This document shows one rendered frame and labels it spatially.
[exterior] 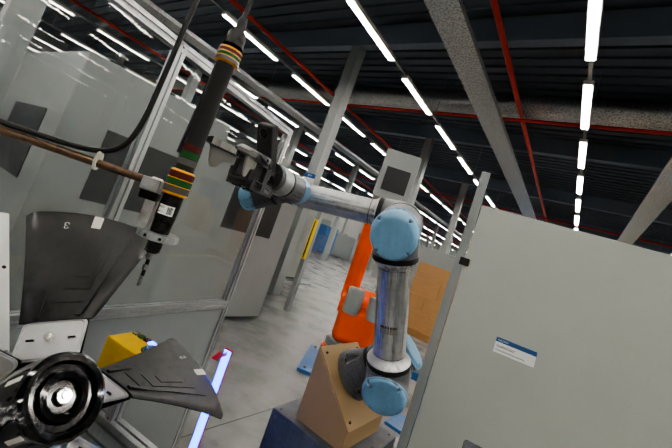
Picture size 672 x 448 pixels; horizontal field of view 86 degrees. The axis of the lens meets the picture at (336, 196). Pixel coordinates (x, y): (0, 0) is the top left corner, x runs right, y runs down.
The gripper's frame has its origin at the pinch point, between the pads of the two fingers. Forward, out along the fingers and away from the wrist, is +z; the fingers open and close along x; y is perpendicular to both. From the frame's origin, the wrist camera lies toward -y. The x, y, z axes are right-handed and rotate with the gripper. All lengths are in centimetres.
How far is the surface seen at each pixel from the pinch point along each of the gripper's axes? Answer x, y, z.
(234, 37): -1.8, -17.1, 8.5
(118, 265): 9.4, 29.7, 3.8
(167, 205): -1.8, 15.1, 8.3
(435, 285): 45, 42, -792
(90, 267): 11.1, 30.9, 7.8
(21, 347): 6.6, 42.6, 16.5
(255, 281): 228, 109, -385
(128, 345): 30, 59, -25
